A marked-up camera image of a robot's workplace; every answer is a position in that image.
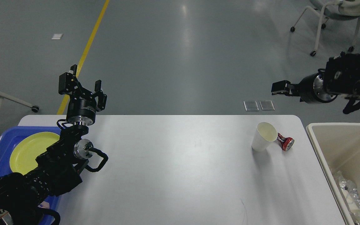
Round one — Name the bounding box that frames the metal floor plate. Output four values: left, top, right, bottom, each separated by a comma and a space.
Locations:
244, 101, 259, 112
259, 101, 275, 111

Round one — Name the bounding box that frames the yellow plastic plate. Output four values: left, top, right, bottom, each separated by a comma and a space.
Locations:
9, 132, 59, 175

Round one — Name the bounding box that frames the white paper cup front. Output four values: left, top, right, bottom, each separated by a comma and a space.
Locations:
342, 189, 360, 216

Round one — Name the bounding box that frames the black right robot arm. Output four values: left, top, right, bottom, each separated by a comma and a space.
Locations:
271, 52, 360, 114

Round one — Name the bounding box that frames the small white cup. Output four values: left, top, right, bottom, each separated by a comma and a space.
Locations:
251, 122, 278, 152

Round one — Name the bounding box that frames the silver foil wrapper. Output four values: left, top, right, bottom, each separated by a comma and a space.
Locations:
333, 171, 360, 225

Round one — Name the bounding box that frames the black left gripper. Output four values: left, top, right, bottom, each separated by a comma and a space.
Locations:
58, 65, 107, 125

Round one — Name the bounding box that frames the beige plastic bin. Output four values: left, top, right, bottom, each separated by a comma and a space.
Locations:
306, 122, 360, 225

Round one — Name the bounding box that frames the white chair top right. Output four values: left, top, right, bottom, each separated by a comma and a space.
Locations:
290, 0, 360, 57

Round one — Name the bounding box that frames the crushed red soda can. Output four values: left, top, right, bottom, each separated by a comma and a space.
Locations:
277, 133, 295, 152

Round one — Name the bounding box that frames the pink mug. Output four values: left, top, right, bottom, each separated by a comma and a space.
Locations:
38, 201, 50, 209

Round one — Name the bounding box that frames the right metal floor plate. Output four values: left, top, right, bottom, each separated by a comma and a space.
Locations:
259, 101, 275, 111

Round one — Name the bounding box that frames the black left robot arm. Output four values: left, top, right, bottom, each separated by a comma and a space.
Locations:
0, 64, 108, 225

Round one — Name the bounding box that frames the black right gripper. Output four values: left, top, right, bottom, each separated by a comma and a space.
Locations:
271, 73, 338, 104

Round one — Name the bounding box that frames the left metal floor plate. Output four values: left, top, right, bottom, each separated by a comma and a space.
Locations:
244, 101, 259, 112

